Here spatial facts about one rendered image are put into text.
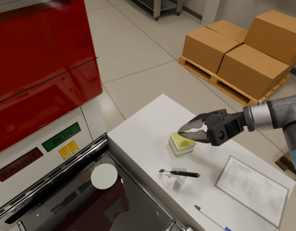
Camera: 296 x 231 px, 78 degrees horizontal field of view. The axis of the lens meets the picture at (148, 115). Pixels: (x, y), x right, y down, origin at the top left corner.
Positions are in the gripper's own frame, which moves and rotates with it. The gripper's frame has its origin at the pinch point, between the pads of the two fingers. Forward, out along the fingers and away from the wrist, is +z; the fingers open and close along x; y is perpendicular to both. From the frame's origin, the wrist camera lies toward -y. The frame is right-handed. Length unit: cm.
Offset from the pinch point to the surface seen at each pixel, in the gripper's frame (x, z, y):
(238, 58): 31, -17, 185
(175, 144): -4.6, 5.0, 4.2
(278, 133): -60, -36, 177
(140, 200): -20.0, 19.5, -5.6
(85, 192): -12.3, 36.2, -13.6
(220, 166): -17.8, -6.3, 12.2
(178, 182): -13.0, 2.2, -7.2
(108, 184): -12.6, 30.2, -7.5
